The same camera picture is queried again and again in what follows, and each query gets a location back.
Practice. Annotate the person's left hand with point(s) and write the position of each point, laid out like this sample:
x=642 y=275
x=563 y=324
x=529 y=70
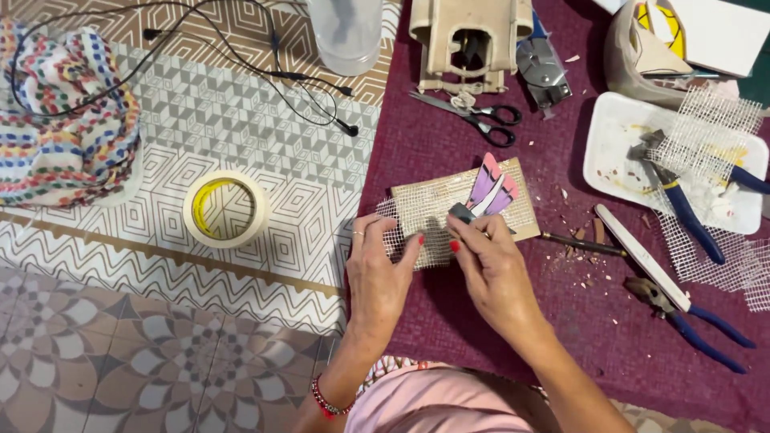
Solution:
x=376 y=282

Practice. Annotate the person's right hand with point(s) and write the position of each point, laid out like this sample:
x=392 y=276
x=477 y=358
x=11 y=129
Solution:
x=496 y=282

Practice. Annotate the white mesh piece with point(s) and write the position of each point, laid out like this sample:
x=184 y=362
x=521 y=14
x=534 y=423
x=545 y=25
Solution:
x=421 y=219

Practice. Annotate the brown cardboard board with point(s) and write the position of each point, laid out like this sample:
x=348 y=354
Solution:
x=517 y=204

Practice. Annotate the thin dark pencil tool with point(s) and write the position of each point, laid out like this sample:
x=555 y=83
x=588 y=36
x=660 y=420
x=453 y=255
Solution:
x=580 y=243

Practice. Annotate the pink purple mosaic tile piece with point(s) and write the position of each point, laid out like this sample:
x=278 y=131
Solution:
x=492 y=187

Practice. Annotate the maroon table mat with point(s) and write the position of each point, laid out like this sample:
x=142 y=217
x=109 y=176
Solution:
x=601 y=337

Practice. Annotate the person's pink shirt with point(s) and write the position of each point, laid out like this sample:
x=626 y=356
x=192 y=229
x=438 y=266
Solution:
x=445 y=400

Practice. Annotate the white flat stick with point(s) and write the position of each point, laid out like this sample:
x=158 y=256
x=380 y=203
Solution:
x=640 y=255

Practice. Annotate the roll of masking tape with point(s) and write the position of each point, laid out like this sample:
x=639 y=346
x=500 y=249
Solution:
x=227 y=209

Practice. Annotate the white foam tray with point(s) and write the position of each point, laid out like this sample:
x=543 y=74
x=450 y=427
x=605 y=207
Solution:
x=619 y=156

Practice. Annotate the metal wheeled glass cutter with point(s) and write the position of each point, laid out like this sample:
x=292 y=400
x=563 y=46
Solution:
x=543 y=72

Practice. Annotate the patterned geometric tablecloth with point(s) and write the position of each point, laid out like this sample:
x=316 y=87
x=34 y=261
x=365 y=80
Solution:
x=210 y=138

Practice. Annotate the large white mesh sheet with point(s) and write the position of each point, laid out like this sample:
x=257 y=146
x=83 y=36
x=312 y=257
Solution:
x=710 y=180

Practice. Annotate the beige wooden box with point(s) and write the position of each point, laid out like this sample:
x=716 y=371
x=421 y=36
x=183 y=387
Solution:
x=469 y=42

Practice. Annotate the clear plastic bottle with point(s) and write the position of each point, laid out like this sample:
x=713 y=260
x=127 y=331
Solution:
x=346 y=33

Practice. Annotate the beige vase with mosaic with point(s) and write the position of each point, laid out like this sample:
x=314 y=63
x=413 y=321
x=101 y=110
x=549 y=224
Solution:
x=647 y=57

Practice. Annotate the multicolour patterned cloth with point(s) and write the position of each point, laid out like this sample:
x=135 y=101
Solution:
x=63 y=114

